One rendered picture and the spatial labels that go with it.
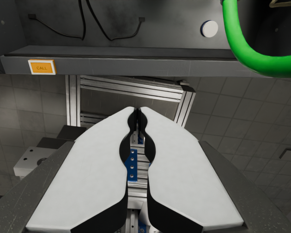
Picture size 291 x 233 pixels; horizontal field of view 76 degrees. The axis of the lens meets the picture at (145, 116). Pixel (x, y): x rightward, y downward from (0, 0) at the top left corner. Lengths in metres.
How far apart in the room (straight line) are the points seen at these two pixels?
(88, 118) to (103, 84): 0.28
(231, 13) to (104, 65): 0.29
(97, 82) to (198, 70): 0.88
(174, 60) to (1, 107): 1.64
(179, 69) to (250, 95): 1.36
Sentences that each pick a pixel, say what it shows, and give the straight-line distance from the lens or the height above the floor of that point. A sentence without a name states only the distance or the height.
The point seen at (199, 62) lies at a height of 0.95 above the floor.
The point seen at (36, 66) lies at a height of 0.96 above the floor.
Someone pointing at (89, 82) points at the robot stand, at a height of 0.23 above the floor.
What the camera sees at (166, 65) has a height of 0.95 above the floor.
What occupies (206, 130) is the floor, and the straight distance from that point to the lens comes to 1.79.
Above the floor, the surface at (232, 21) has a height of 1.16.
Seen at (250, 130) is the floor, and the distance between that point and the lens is 1.97.
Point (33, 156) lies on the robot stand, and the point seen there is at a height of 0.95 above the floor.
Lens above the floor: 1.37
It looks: 59 degrees down
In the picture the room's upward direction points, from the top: 176 degrees clockwise
